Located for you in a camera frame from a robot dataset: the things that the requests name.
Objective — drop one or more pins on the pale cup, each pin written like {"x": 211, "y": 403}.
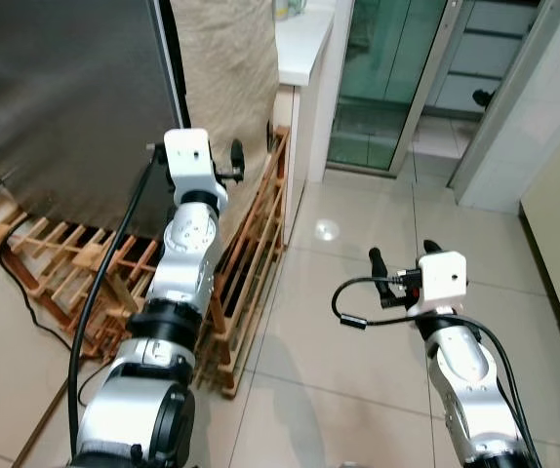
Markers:
{"x": 288, "y": 8}

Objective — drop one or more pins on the aluminium door frame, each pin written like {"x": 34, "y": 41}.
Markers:
{"x": 500, "y": 107}

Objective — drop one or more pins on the green glass sliding door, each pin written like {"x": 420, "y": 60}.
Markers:
{"x": 382, "y": 68}

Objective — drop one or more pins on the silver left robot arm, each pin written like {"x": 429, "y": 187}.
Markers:
{"x": 187, "y": 253}

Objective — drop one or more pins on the white counter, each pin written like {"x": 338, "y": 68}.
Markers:
{"x": 302, "y": 44}

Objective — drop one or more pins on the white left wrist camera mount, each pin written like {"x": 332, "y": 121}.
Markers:
{"x": 190, "y": 156}

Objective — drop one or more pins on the grey drawer cabinet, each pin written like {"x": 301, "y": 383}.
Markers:
{"x": 490, "y": 54}

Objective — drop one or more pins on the fridge door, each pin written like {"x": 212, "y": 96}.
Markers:
{"x": 65, "y": 97}

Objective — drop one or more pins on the beige cloth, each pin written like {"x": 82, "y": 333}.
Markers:
{"x": 226, "y": 68}

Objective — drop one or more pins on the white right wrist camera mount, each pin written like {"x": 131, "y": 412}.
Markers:
{"x": 443, "y": 278}

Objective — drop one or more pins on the black round knob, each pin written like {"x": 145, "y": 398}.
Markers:
{"x": 482, "y": 97}

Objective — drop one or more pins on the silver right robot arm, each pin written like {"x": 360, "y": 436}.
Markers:
{"x": 465, "y": 370}

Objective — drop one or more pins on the wooden wine rack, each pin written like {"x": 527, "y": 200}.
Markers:
{"x": 251, "y": 244}

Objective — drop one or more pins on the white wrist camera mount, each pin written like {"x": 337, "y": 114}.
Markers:
{"x": 443, "y": 278}
{"x": 190, "y": 156}

